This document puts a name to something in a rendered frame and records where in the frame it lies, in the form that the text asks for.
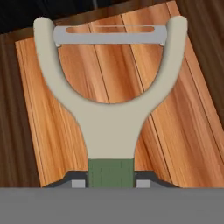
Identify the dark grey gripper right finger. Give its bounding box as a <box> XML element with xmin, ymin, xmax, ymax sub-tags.
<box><xmin>134</xmin><ymin>171</ymin><xmax>181</xmax><ymax>189</ymax></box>

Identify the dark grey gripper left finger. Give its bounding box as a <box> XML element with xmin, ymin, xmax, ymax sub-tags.
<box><xmin>43</xmin><ymin>171</ymin><xmax>89</xmax><ymax>189</ymax></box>

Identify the beige peeler with green handle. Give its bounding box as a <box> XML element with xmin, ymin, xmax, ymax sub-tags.
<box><xmin>32</xmin><ymin>15</ymin><xmax>188</xmax><ymax>189</ymax></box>

